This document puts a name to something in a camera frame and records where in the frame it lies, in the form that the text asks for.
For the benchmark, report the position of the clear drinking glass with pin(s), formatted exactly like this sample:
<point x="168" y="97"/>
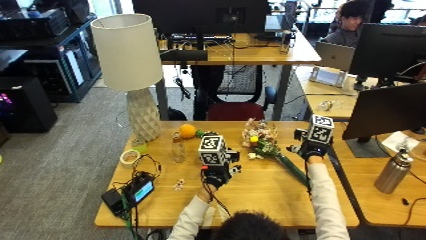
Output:
<point x="285" y="42"/>

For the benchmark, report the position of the black computer tower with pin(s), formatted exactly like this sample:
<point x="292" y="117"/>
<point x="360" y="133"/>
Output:
<point x="24" y="103"/>

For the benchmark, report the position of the mixed flower bouquet green stems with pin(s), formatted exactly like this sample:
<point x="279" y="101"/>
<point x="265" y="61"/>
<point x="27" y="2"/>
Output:
<point x="263" y="141"/>

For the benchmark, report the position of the clear glass bottle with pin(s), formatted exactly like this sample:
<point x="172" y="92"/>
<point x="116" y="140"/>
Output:
<point x="179" y="150"/>

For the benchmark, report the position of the black shelving unit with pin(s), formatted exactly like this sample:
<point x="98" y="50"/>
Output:
<point x="62" y="56"/>

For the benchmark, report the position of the white tablet on stand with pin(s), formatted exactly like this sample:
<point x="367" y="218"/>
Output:
<point x="328" y="76"/>

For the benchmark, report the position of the clear plastic object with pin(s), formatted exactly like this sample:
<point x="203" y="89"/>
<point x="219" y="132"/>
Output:
<point x="328" y="105"/>

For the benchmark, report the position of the person's left hand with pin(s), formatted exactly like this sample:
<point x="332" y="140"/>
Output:
<point x="217" y="176"/>

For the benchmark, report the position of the black office chair red seat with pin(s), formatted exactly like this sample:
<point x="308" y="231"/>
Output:
<point x="235" y="110"/>

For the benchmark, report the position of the stainless steel water bottle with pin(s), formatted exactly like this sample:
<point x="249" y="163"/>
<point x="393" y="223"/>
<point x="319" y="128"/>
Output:
<point x="393" y="173"/>

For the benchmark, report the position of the black power box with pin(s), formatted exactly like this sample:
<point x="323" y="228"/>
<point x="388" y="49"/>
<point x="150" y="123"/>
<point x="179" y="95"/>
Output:
<point x="112" y="200"/>

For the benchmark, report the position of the orange artificial flower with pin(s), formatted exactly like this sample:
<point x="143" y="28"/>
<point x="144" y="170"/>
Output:
<point x="188" y="131"/>

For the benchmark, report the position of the small green object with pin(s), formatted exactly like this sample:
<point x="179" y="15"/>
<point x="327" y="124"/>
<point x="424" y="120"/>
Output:
<point x="142" y="148"/>

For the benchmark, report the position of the white marker cube left glove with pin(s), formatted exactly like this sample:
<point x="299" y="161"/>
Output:
<point x="212" y="150"/>

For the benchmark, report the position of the white marker cube glove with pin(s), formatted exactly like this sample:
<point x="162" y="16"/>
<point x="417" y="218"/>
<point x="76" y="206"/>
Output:
<point x="321" y="130"/>
<point x="212" y="150"/>

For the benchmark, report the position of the wooden desk grey legs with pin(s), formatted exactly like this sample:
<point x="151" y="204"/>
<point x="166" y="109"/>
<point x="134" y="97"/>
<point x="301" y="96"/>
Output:
<point x="267" y="53"/>

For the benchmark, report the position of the black monitor on grey stand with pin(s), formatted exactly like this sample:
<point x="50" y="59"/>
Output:
<point x="387" y="110"/>

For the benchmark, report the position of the white marker cube right glove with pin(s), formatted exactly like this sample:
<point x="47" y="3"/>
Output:
<point x="321" y="130"/>

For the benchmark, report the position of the white paper sheet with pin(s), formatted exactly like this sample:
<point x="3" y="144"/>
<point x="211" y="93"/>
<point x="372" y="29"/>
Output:
<point x="400" y="141"/>

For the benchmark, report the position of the black device with lit screen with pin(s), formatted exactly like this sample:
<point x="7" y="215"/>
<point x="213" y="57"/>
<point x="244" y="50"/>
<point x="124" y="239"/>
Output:
<point x="142" y="190"/>

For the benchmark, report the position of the large black monitor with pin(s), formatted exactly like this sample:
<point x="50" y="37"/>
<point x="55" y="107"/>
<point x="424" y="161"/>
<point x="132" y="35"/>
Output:
<point x="387" y="50"/>

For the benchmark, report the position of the white table lamp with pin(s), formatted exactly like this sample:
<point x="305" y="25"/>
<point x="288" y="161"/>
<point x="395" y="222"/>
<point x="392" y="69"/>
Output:
<point x="127" y="53"/>

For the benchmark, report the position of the person's right hand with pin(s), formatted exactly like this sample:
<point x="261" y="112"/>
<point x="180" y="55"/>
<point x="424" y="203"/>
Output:
<point x="315" y="150"/>

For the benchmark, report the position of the wide black monitor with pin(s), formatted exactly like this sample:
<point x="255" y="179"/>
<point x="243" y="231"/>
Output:
<point x="200" y="15"/>

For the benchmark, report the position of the white tape roll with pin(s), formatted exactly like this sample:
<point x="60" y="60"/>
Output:
<point x="130" y="157"/>

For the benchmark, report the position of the small white figurine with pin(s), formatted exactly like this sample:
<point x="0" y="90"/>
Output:
<point x="179" y="184"/>

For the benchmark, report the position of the black keyboard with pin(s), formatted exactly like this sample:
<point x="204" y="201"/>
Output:
<point x="202" y="37"/>

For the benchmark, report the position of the silver laptop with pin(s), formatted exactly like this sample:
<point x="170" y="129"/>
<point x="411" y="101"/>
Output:
<point x="335" y="56"/>

